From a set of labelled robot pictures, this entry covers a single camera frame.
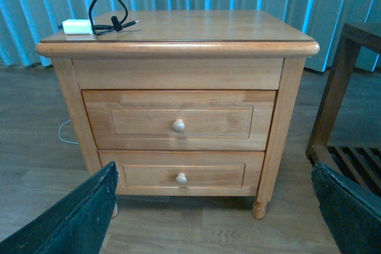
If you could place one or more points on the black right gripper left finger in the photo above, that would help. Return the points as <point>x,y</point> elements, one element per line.
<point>76,224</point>

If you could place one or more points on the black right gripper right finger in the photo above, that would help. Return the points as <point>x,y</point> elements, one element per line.
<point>351,212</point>

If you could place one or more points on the wooden drawer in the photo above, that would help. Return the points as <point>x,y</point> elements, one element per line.
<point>180,173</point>
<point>180,120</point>

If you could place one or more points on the white charger adapter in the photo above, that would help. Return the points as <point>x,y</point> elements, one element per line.
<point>76,27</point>

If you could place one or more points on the dark wooden side table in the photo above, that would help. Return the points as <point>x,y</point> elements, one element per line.
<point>358,163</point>

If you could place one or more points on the light wooden nightstand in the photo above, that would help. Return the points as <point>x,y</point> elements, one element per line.
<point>187,50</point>

